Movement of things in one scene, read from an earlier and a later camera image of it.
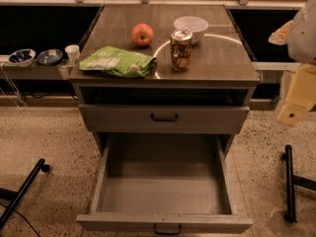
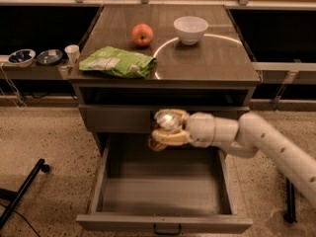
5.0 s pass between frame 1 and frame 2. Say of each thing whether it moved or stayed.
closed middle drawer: stayed
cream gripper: moved
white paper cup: stayed
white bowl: stayed
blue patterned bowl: stayed
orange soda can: moved
